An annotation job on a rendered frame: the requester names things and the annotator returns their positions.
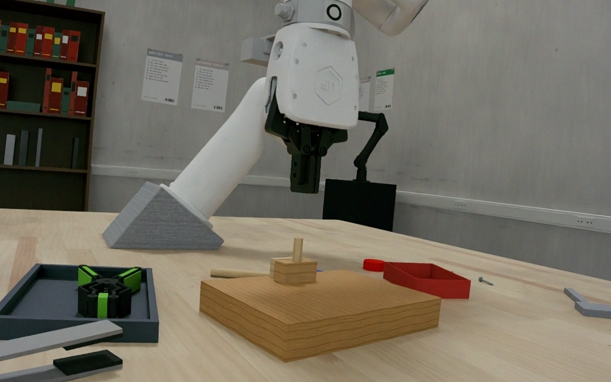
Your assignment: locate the small light wooden block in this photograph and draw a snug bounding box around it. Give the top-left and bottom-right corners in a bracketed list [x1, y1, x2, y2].
[274, 258, 318, 284]

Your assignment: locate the beige cylindrical rod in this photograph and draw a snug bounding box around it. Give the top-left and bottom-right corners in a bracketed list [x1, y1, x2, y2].
[211, 267, 269, 278]

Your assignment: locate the light wooden dowel pin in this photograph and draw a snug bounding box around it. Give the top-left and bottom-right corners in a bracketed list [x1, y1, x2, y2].
[292, 237, 303, 262]

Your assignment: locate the flat wooden board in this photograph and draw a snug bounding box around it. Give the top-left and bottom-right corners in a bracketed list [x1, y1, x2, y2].
[199, 257, 442, 363]

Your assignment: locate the red short cylinder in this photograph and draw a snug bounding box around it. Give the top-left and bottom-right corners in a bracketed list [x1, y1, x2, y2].
[363, 259, 385, 272]

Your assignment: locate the red shallow tray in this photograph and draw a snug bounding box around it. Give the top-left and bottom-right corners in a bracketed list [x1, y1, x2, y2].
[383, 262, 471, 299]

